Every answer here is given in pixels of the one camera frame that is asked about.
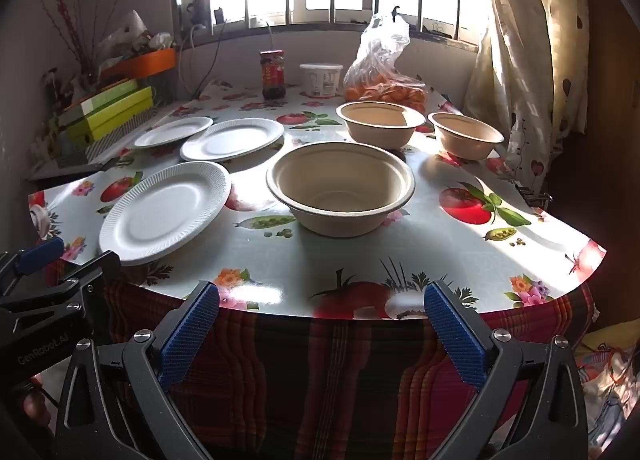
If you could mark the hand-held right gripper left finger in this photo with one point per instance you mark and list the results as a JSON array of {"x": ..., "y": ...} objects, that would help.
[{"x": 190, "y": 335}]

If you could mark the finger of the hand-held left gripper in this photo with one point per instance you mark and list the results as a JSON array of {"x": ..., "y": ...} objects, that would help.
[
  {"x": 95, "y": 271},
  {"x": 40, "y": 254}
]

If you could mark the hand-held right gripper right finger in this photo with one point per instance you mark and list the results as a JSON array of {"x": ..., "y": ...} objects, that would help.
[{"x": 455, "y": 335}]

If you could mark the white foam plate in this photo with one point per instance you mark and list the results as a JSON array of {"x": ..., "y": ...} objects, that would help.
[
  {"x": 172, "y": 133},
  {"x": 160, "y": 215},
  {"x": 232, "y": 140}
]

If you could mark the beige paper bowl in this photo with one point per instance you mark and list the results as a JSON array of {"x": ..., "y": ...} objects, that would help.
[
  {"x": 340, "y": 180},
  {"x": 380, "y": 133},
  {"x": 465, "y": 140}
]

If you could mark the person's left hand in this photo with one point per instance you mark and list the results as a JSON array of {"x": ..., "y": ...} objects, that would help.
[{"x": 35, "y": 405}]

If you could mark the black white striped box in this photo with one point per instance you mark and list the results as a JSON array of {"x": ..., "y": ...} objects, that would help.
[{"x": 110, "y": 148}]

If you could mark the floral vegetable print tablecloth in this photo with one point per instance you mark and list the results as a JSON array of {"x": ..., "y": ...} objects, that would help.
[{"x": 350, "y": 260}]

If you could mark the colourful printed fabric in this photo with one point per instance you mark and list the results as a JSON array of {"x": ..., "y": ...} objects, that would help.
[{"x": 605, "y": 380}]

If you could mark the black binder clip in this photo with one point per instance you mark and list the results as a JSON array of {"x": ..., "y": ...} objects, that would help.
[{"x": 532, "y": 195}]

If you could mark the lime green box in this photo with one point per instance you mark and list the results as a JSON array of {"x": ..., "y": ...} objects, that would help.
[{"x": 120, "y": 113}]

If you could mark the flat green white box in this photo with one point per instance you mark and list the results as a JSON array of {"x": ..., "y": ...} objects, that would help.
[{"x": 105, "y": 93}]

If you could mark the dark wooden furniture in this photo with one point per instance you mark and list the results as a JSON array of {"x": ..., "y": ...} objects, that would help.
[{"x": 600, "y": 190}]

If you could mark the dry branches with red buds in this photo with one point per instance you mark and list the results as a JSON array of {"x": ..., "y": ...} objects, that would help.
[{"x": 75, "y": 35}]

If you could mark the pile of oranges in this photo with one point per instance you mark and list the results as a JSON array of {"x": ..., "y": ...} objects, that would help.
[{"x": 395, "y": 95}]

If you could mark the red label sauce jar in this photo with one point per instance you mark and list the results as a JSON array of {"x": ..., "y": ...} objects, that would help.
[{"x": 272, "y": 75}]

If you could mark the patterned cream curtain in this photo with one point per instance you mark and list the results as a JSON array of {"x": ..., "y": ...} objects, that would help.
[{"x": 525, "y": 65}]

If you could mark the black power adapter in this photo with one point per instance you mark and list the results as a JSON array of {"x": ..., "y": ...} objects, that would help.
[{"x": 199, "y": 10}]

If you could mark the white plastic tub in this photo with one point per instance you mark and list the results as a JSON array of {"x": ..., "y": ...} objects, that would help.
[{"x": 322, "y": 83}]

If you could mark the clear plastic bag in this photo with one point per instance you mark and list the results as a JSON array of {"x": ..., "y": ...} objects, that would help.
[{"x": 380, "y": 40}]

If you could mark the black hook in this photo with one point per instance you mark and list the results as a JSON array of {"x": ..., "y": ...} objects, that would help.
[{"x": 397, "y": 13}]

